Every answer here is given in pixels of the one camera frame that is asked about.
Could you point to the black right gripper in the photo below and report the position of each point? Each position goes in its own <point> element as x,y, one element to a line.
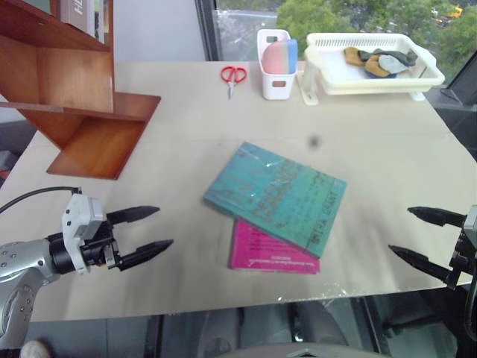
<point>467,257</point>

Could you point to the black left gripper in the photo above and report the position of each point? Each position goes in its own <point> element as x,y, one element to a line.
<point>100,248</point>

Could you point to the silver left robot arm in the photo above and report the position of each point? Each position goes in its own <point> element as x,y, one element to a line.
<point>22,268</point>

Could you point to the magenta book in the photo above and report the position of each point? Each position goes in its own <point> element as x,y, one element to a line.
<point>261,250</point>

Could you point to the teal book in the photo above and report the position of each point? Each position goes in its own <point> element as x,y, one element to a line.
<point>272,194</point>

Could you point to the brown wooden bookshelf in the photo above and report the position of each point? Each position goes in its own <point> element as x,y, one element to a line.
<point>74,67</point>

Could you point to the grey file binder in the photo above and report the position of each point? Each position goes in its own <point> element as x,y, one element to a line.
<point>76,15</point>

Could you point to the black equipment beside table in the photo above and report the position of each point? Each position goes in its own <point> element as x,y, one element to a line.
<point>458,112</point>

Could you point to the dark rounded shape under table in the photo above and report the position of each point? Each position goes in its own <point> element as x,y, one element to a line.
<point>242,332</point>

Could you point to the white rounded shape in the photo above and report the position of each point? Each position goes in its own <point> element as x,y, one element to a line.
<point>35,350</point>

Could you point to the light grey blue cloth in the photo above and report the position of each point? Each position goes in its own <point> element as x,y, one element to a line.
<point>393,65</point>

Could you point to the large brown cloth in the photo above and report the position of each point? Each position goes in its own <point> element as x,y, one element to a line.
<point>376,67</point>

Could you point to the white plastic dish rack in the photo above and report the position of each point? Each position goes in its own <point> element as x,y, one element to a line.
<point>335,71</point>

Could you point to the white plastic storage bin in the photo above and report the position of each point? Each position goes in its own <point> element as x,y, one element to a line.
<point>275,89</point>

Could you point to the small brown cloth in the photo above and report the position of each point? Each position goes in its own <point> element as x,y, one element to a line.
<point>352,56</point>

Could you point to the pink sponge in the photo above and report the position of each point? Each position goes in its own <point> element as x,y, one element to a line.
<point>274,59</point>

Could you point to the blue green sponge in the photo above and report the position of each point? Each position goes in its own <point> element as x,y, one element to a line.
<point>292,54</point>

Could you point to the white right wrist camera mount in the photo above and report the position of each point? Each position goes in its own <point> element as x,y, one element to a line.
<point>472,223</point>

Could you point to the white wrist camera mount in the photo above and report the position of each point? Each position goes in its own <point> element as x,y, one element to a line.
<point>74,220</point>
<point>472,223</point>

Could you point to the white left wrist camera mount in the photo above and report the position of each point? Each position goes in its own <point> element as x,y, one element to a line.
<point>74,220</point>

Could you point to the black window frame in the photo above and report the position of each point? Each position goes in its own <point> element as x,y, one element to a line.
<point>208,30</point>

